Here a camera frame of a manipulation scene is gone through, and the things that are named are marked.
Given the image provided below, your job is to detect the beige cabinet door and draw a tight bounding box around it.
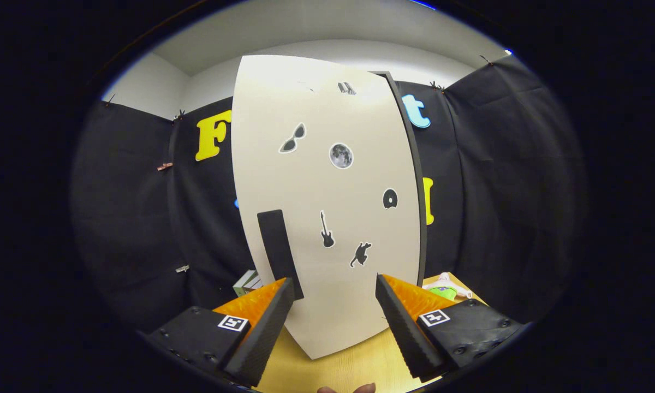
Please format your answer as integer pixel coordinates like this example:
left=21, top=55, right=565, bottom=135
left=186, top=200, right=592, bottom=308
left=231, top=55, right=421, bottom=360

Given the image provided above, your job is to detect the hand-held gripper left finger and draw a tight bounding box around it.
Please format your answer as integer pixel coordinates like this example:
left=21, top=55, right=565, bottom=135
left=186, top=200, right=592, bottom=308
left=145, top=277, right=295, bottom=387

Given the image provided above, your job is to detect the white and green plush toy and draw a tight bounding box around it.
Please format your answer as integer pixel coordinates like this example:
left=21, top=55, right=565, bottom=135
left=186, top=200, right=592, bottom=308
left=423, top=272, right=473, bottom=300

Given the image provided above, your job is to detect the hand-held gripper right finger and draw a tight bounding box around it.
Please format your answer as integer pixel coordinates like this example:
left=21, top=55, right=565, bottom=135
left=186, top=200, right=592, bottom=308
left=375, top=273, right=525, bottom=383

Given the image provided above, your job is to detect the black backdrop cloth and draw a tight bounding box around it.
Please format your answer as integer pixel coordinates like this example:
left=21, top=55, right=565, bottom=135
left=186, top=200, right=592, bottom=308
left=70, top=55, right=587, bottom=334

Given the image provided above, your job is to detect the green book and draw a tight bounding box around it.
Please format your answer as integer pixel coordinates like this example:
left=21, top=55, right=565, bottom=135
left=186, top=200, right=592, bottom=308
left=233, top=269, right=263, bottom=297

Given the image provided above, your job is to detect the black door handle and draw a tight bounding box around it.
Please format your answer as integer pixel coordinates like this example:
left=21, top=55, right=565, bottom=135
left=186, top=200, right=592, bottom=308
left=257, top=210, right=305, bottom=301

